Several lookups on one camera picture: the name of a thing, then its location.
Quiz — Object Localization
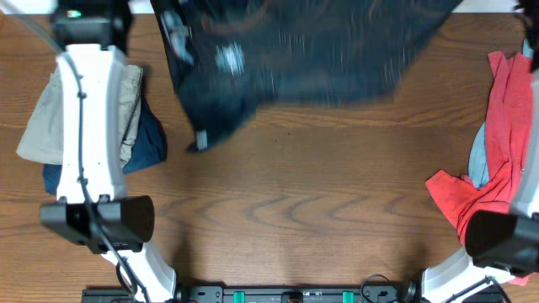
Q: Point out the red shirt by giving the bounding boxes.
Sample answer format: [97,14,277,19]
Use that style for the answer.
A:
[424,50,536,287]

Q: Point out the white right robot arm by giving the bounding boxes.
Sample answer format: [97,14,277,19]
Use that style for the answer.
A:
[403,1,538,302]

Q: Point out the beige folded shorts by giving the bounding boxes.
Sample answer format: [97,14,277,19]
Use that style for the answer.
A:
[17,65,143,166]

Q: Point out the black printed jersey shirt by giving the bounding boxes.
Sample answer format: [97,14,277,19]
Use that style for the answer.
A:
[152,0,458,152]

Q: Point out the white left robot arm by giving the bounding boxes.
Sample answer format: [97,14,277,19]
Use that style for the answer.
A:
[40,1,176,302]

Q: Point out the navy blue folded garment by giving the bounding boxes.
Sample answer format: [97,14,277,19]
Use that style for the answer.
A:
[42,97,168,195]

